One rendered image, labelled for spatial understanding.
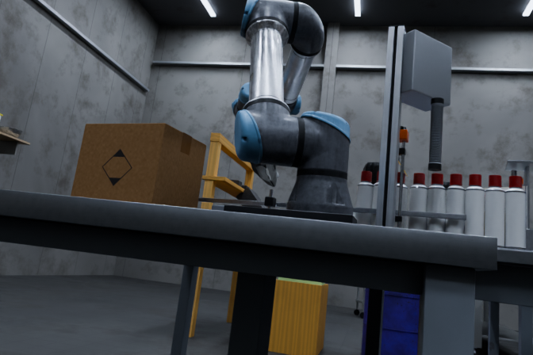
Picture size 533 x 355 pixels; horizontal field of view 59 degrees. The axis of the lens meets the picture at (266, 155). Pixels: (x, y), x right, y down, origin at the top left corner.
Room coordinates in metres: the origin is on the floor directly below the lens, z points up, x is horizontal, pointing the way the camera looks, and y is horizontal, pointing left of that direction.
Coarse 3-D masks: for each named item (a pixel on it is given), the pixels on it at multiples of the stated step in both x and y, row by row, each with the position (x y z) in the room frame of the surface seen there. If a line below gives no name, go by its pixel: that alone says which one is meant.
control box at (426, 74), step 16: (416, 32) 1.25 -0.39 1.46; (416, 48) 1.25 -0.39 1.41; (432, 48) 1.29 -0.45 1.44; (448, 48) 1.33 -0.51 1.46; (416, 64) 1.26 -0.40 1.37; (432, 64) 1.29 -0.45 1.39; (448, 64) 1.33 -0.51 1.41; (416, 80) 1.26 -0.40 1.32; (432, 80) 1.29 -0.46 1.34; (448, 80) 1.33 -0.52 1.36; (416, 96) 1.29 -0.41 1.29; (432, 96) 1.29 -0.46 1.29; (448, 96) 1.33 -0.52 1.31
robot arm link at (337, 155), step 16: (320, 112) 1.01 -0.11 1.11; (304, 128) 1.01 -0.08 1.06; (320, 128) 1.01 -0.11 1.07; (336, 128) 1.01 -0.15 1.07; (304, 144) 1.01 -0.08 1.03; (320, 144) 1.01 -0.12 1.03; (336, 144) 1.01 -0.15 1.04; (304, 160) 1.03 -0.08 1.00; (320, 160) 1.01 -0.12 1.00; (336, 160) 1.02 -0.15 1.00
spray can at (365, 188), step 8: (368, 176) 1.46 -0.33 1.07; (360, 184) 1.46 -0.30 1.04; (368, 184) 1.46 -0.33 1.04; (360, 192) 1.46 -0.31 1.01; (368, 192) 1.45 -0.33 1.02; (360, 200) 1.46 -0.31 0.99; (368, 200) 1.46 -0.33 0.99; (360, 216) 1.46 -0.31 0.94; (368, 216) 1.46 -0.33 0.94; (368, 224) 1.46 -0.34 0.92
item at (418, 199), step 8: (416, 176) 1.40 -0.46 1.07; (424, 176) 1.40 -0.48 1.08; (416, 184) 1.40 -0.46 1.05; (424, 184) 1.41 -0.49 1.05; (416, 192) 1.39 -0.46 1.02; (424, 192) 1.39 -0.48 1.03; (416, 200) 1.39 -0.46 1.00; (424, 200) 1.39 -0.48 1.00; (416, 208) 1.39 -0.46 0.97; (424, 208) 1.39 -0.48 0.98; (408, 216) 1.42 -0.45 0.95; (408, 224) 1.41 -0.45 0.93; (416, 224) 1.39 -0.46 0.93; (424, 224) 1.40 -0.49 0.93
